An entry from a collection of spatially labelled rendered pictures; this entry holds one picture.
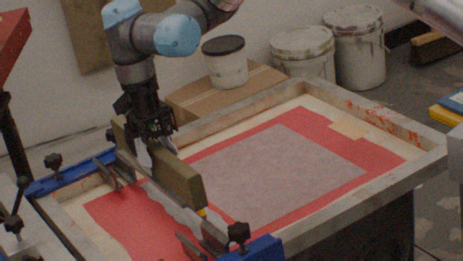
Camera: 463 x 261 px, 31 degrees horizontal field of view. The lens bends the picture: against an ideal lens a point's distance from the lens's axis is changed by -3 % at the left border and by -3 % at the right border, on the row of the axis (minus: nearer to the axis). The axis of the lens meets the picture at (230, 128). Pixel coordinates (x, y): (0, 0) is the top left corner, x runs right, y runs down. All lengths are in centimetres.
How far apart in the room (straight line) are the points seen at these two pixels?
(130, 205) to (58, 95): 198
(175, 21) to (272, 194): 50
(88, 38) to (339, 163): 205
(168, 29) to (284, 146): 60
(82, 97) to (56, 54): 25
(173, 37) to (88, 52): 230
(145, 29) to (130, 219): 49
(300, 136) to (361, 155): 18
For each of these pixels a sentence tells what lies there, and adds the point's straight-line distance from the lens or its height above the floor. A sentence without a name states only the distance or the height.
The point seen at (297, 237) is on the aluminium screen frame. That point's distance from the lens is 159.
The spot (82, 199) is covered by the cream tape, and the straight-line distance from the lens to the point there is 195.
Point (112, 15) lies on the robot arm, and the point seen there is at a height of 143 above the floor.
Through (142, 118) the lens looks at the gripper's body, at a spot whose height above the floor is 122.
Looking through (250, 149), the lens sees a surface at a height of 96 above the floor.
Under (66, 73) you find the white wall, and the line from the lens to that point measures 379.
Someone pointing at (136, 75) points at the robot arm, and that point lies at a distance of 157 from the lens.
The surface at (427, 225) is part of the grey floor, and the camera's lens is 328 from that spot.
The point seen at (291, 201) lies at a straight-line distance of 175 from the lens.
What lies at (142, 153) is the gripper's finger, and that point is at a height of 114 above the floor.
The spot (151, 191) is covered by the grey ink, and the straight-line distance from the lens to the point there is 189.
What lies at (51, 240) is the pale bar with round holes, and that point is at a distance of 167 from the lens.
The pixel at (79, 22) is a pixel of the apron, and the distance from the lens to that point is 369.
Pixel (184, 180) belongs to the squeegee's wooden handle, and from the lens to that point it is 156.
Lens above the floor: 190
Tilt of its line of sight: 27 degrees down
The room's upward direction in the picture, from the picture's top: 12 degrees counter-clockwise
